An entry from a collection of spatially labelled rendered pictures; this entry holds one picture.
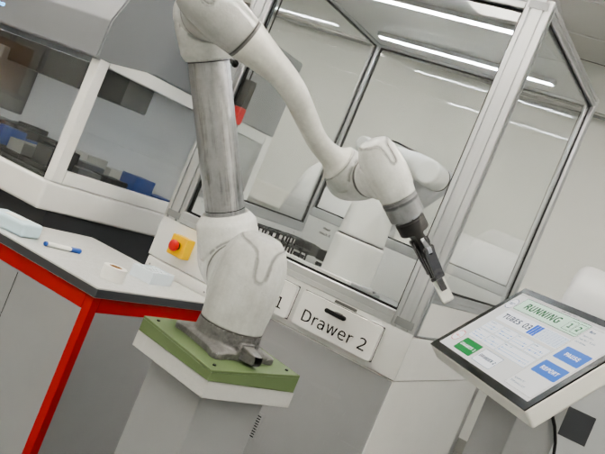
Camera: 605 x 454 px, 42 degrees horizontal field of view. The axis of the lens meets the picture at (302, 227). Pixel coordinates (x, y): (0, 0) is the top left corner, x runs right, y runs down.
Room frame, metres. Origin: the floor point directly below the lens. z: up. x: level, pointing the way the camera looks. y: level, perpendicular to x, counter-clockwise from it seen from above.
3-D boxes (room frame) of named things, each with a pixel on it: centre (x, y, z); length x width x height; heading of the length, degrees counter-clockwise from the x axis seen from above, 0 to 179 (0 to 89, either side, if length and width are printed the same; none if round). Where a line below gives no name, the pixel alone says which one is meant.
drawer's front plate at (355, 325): (2.43, -0.21, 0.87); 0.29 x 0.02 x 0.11; 61
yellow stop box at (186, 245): (2.73, 0.36, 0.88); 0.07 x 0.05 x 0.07; 61
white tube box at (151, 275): (2.54, 0.38, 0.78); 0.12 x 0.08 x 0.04; 157
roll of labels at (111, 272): (2.29, 0.45, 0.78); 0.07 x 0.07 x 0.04
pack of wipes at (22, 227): (2.42, 0.82, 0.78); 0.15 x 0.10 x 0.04; 74
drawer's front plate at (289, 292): (2.58, 0.06, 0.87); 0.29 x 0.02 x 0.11; 61
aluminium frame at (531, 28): (2.98, -0.21, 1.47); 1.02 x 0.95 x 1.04; 61
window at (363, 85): (2.59, 0.01, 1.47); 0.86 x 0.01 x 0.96; 61
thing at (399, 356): (2.99, -0.21, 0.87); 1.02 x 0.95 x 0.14; 61
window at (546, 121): (2.75, -0.63, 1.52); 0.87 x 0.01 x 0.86; 151
